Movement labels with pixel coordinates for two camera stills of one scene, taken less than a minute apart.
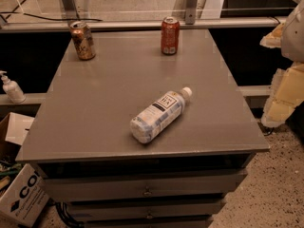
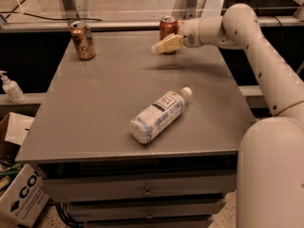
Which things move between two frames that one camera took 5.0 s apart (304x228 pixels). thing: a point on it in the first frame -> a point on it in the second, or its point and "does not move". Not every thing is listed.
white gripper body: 294,37 -> 189,32
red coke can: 169,35 does not move
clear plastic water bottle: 146,125 does not move
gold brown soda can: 83,37 does not move
